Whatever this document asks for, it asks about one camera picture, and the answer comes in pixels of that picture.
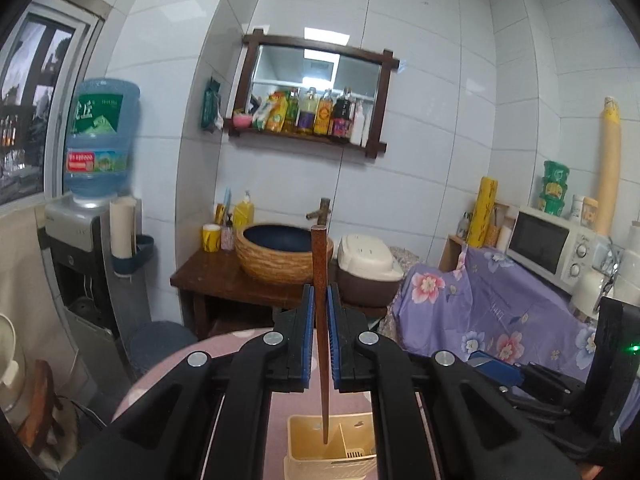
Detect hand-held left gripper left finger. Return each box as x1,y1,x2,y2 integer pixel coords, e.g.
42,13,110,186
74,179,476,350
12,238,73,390
60,284,317,480

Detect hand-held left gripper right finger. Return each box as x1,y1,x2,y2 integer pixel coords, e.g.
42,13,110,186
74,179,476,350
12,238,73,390
326,284,581,480

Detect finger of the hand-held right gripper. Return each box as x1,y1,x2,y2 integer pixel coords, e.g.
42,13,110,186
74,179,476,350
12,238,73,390
504,391,557,432
468,351,587,412

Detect brown wooden chopstick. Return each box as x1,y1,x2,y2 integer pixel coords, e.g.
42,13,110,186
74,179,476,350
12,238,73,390
311,225,327,445

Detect beige perforated utensil holder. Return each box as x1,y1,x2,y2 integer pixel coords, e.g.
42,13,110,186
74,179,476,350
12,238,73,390
284,412,378,480

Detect purple floral cloth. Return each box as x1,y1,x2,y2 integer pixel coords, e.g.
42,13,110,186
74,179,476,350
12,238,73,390
390,245,640,436

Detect white jar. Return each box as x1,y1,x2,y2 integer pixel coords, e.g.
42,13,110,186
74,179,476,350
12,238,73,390
570,270,621,318

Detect beige brown rice cooker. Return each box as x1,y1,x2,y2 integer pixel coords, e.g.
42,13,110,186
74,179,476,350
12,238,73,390
336,233,405,308

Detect woven wash basin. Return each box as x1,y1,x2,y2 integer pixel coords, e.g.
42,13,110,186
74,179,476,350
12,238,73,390
235,223,334,287

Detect dark wooden washstand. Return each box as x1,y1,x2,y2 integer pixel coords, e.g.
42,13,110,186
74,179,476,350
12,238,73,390
170,247,391,341

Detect light wooden shelf box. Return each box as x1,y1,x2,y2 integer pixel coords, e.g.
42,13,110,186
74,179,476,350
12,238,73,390
440,202,521,271

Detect white microwave oven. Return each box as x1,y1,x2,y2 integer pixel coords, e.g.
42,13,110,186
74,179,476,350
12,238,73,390
506,205,598,295

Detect brass faucet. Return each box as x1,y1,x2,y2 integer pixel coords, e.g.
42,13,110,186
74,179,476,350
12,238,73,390
306,198,332,228

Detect yellow soap pump bottle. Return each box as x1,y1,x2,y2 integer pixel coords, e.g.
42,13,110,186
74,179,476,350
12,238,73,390
233,191,255,230

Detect dark blue round stool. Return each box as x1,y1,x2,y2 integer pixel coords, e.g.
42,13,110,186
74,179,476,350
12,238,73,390
129,321,201,378

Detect yellow wrapped roll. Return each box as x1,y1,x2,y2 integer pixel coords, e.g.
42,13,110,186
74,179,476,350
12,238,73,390
466,176,499,248

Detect pink polka dot tablecloth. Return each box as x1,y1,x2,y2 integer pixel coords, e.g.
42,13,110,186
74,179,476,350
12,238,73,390
112,327,476,480

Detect tall beige roll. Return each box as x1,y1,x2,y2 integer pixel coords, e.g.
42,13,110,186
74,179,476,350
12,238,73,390
595,96,622,237

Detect white bottle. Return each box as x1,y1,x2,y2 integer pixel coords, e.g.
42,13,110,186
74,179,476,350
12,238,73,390
350,100,367,147

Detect white paper cup stack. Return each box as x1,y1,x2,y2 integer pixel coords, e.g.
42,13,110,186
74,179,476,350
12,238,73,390
110,196,137,261

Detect dark soy sauce bottle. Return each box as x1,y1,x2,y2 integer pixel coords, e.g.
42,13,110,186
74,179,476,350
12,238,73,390
331,87,355,138

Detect yellow labelled bottle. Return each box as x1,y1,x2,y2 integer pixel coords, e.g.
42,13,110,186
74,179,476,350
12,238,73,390
314,89,334,136

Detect oil bottle purple label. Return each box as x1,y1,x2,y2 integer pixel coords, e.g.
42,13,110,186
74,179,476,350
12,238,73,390
296,87,319,135

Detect green bottle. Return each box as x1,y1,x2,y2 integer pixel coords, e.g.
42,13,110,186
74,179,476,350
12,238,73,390
284,89,300,134

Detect yellow seasoning bag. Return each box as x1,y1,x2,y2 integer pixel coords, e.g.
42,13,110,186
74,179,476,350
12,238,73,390
252,91,288,133

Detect white water dispenser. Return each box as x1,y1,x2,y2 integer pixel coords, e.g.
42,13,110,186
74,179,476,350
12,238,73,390
44,195,146,361

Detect green packet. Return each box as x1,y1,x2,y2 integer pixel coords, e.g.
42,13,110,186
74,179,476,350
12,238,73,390
201,77,224,133

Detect wooden framed mirror shelf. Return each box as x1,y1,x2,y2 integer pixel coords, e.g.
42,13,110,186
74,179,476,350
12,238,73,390
227,29,401,160

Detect dark wooden stool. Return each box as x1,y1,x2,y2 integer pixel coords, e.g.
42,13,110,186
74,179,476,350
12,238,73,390
20,360,66,456

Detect blue water bottle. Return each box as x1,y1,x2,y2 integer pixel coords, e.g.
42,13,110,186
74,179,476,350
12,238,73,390
64,77,142,208

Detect white round appliance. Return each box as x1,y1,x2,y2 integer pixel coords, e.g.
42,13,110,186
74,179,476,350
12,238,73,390
0,312,28,426

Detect window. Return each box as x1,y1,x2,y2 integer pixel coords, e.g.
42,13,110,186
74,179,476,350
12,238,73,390
0,2,103,206

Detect blue wall cup holder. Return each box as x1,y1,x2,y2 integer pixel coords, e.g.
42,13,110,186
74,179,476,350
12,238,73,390
111,234,156,277

